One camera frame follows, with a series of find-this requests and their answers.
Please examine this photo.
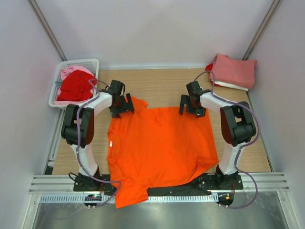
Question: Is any red t-shirt in basket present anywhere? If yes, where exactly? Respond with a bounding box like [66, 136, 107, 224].
[57, 70, 96, 102]

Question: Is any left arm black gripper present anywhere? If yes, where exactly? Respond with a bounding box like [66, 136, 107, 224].
[110, 93, 134, 118]

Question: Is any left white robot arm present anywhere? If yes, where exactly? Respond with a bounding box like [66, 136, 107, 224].
[61, 79, 135, 191]

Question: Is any folded pink t-shirt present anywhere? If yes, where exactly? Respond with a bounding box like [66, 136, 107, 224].
[209, 54, 257, 90]

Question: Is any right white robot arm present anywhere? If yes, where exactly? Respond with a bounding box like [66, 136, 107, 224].
[179, 81, 258, 189]

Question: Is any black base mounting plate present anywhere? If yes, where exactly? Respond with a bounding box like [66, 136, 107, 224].
[68, 172, 244, 197]

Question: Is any aluminium frame rail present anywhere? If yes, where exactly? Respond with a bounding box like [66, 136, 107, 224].
[28, 172, 290, 194]

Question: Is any grey plastic laundry basket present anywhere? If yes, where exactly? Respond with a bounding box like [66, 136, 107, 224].
[49, 59, 99, 108]

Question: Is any white cable duct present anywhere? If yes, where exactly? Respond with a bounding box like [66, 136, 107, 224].
[39, 193, 219, 204]

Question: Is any orange t-shirt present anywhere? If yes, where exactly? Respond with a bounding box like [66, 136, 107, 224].
[107, 97, 219, 208]

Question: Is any folded red t-shirt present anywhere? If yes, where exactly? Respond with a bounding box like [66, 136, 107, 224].
[205, 63, 214, 73]

